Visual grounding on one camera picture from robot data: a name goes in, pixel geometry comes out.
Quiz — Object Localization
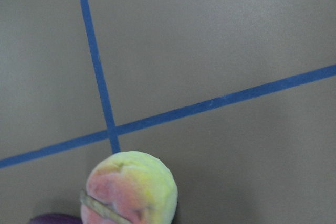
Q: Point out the purple eggplant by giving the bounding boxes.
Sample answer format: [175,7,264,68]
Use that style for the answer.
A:
[28,213,82,224]

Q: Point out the yellow pink peach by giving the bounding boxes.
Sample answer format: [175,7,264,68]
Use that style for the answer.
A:
[86,151,178,223]

